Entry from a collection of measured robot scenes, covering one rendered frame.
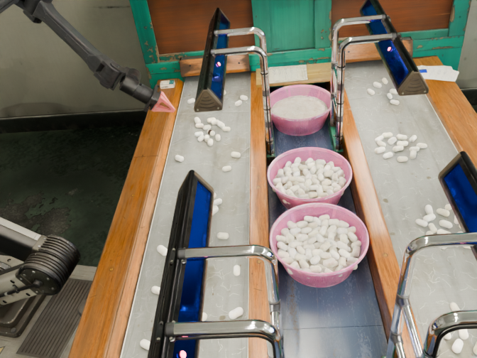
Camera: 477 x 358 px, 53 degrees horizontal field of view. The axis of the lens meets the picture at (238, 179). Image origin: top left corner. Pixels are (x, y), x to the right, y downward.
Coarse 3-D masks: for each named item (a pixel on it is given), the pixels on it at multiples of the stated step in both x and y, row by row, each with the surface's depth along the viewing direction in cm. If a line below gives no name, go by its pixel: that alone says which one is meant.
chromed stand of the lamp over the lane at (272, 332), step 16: (192, 256) 82; (208, 256) 82; (224, 256) 82; (240, 256) 82; (256, 256) 82; (272, 256) 82; (272, 272) 84; (272, 288) 87; (272, 304) 90; (208, 320) 72; (224, 320) 71; (240, 320) 71; (256, 320) 70; (272, 320) 88; (160, 336) 71; (176, 336) 71; (192, 336) 71; (208, 336) 70; (224, 336) 70; (240, 336) 70; (256, 336) 69; (272, 336) 70; (272, 352) 73
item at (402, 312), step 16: (416, 240) 80; (432, 240) 79; (448, 240) 78; (464, 240) 78; (416, 256) 81; (400, 272) 85; (400, 288) 87; (400, 304) 88; (400, 320) 92; (432, 320) 70; (448, 320) 68; (464, 320) 67; (400, 336) 96; (416, 336) 82; (432, 336) 70; (400, 352) 93; (416, 352) 80; (432, 352) 72
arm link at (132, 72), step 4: (112, 64) 161; (116, 64) 163; (116, 68) 161; (120, 68) 162; (124, 68) 164; (128, 68) 172; (132, 68) 173; (124, 72) 162; (128, 72) 169; (132, 72) 169; (136, 72) 171; (120, 76) 162; (132, 76) 169; (136, 76) 169; (140, 76) 173; (116, 80) 166; (100, 84) 164; (116, 84) 164; (108, 88) 165; (112, 88) 165
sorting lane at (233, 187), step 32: (192, 96) 203; (224, 96) 200; (192, 128) 184; (192, 160) 168; (224, 160) 166; (160, 192) 156; (224, 192) 152; (160, 224) 144; (224, 224) 141; (160, 256) 134; (224, 288) 123; (128, 320) 118; (128, 352) 111; (224, 352) 109
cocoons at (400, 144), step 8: (384, 80) 193; (384, 136) 164; (400, 136) 163; (416, 136) 162; (384, 144) 160; (400, 144) 160; (424, 144) 158; (376, 152) 158; (416, 152) 155; (400, 160) 154; (424, 208) 136; (440, 208) 134; (448, 208) 135; (424, 216) 133; (432, 216) 132; (424, 224) 131; (432, 224) 130; (440, 224) 131; (448, 224) 129; (432, 232) 128; (440, 232) 128; (448, 232) 127; (448, 336) 104; (464, 336) 104; (456, 344) 103; (456, 352) 102
